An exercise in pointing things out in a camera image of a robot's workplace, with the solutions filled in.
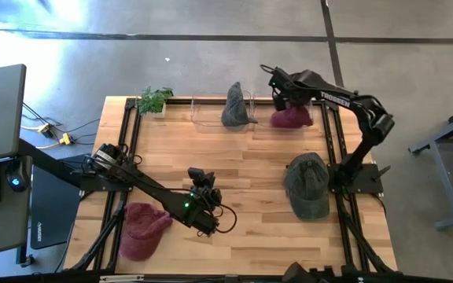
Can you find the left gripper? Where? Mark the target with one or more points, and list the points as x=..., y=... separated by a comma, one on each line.
x=199, y=208

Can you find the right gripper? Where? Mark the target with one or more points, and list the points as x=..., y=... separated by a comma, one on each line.
x=285, y=84

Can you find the maroon baseball cap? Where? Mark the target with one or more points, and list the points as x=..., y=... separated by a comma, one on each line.
x=293, y=118
x=144, y=232

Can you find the faded green baseball cap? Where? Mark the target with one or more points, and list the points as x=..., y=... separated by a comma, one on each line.
x=234, y=110
x=307, y=184

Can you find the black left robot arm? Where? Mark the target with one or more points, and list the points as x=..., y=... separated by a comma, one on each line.
x=152, y=188

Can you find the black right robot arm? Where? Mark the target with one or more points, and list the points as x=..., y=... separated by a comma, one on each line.
x=372, y=118

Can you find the clear plastic bin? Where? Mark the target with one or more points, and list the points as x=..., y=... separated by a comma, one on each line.
x=262, y=114
x=207, y=114

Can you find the green plant in white pot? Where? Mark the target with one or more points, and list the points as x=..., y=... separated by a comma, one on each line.
x=152, y=100

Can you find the black computer case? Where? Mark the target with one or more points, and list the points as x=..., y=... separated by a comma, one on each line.
x=53, y=212

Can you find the yellow power plug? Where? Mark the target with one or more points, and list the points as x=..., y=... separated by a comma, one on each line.
x=45, y=129
x=66, y=138

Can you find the black computer mouse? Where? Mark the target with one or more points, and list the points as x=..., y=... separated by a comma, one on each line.
x=16, y=177

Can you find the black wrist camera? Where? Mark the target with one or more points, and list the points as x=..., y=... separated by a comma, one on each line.
x=201, y=177

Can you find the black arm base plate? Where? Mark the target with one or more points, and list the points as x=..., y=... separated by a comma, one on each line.
x=368, y=181
x=93, y=184

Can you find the black table-level camera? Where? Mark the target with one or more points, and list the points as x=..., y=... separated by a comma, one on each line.
x=295, y=273

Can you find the grey metal table frame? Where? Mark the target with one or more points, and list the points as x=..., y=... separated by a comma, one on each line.
x=445, y=184

